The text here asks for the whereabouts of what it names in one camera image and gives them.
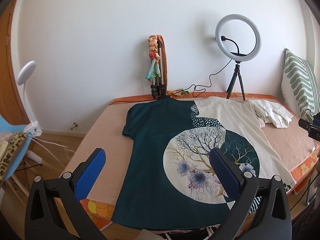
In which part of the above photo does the white folded shirt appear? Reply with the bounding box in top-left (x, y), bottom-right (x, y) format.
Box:
top-left (248, 100), bottom-right (293, 129)

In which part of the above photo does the green striped white pillow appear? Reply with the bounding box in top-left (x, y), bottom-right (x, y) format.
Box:
top-left (281, 48), bottom-right (319, 122)

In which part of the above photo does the orange floral bed sheet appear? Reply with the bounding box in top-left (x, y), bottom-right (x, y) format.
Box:
top-left (81, 95), bottom-right (316, 229)

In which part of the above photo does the white ring light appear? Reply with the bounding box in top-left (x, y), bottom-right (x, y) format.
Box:
top-left (215, 14), bottom-right (262, 62)

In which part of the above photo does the peach blanket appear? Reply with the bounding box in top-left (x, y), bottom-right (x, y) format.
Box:
top-left (65, 103), bottom-right (319, 205)

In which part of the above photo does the light blue chair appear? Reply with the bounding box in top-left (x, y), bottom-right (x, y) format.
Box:
top-left (1, 116), bottom-right (31, 186)

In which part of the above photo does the wooden door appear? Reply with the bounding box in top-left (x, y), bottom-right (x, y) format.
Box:
top-left (0, 0), bottom-right (29, 125)

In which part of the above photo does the colourful floral scarf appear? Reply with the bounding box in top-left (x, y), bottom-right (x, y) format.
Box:
top-left (146, 35), bottom-right (168, 90)

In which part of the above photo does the leopard print cloth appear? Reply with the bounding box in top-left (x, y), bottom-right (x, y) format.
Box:
top-left (1, 132), bottom-right (28, 184)

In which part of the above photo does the teal and cream printed t-shirt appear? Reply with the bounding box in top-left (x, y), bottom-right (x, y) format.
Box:
top-left (112, 97), bottom-right (295, 231)

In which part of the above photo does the white lamp cable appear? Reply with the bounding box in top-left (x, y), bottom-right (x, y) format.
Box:
top-left (31, 135), bottom-right (77, 170)

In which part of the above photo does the white clip desk lamp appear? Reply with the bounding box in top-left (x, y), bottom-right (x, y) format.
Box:
top-left (16, 60), bottom-right (42, 138)

